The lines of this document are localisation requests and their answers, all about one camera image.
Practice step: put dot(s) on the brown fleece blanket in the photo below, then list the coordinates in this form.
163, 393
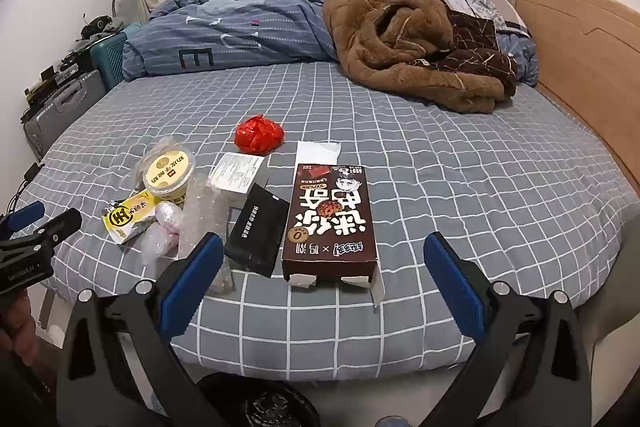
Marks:
400, 22

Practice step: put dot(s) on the person's left hand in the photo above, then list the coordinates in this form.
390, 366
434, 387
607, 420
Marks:
17, 327

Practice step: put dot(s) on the blue striped duvet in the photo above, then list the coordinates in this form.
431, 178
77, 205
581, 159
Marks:
240, 32

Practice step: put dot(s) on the blue white patterned pillow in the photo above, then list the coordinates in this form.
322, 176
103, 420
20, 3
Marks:
480, 2

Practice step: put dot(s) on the grey suitcase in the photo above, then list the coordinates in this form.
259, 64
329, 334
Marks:
65, 107

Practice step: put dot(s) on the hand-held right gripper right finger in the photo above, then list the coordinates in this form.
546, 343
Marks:
457, 287

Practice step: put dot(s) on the white tissue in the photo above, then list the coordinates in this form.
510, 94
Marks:
317, 153

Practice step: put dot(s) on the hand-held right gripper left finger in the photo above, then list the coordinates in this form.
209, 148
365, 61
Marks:
192, 277

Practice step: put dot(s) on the pink white plastic wrapper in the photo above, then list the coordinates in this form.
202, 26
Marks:
167, 217

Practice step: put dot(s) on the dark clutter pile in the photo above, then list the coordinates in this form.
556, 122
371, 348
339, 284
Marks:
100, 26

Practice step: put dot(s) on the yellow yogurt cup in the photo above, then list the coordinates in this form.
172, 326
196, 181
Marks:
167, 172

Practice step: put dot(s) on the brown food box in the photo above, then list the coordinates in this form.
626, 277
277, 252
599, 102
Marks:
325, 227

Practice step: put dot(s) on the yellow snack packet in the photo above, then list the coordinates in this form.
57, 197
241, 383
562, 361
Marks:
125, 217

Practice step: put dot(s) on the grey checked bedsheet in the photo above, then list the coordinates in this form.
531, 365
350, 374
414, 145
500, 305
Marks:
400, 207

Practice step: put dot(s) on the wooden headboard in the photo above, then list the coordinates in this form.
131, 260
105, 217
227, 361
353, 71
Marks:
575, 57

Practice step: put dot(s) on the black trash bin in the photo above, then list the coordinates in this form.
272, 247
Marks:
260, 402

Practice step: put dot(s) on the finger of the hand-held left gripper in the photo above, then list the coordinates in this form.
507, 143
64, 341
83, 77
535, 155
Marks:
25, 213
60, 224

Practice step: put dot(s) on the stack of black boxes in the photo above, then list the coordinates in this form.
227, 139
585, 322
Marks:
55, 79

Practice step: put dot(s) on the bubble wrap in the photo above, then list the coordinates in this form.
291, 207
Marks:
205, 212

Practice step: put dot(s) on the clear plastic wrapper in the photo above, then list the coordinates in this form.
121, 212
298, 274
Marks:
150, 149

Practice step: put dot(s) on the black sachet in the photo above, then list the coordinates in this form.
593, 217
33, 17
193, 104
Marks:
257, 232

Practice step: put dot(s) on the red plastic bag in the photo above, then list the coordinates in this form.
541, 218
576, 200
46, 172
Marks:
259, 134

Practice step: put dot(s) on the white cardboard box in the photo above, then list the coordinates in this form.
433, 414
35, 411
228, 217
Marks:
235, 177

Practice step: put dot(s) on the teal suitcase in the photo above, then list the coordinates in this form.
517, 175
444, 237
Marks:
110, 57

